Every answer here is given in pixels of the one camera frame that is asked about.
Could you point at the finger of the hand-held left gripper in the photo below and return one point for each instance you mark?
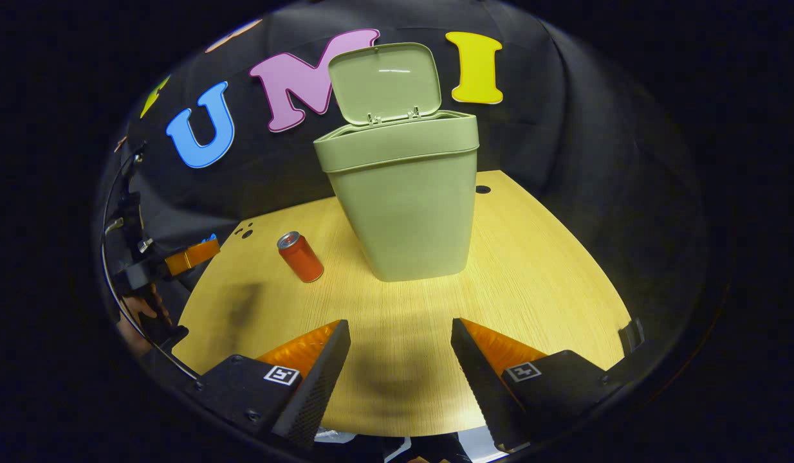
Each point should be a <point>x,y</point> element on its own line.
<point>191,256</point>

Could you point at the red pop can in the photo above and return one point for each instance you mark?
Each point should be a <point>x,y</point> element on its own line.
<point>302,258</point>

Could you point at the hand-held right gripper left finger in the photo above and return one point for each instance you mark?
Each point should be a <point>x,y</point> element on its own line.
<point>326,366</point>

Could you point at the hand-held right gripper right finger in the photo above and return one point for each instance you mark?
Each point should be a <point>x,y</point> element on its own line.
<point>474,370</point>

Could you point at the green garbage bin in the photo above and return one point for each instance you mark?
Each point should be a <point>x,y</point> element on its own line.
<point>403,212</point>

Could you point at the black backdrop cloth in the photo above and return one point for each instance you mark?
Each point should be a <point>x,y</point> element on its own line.
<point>564,141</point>

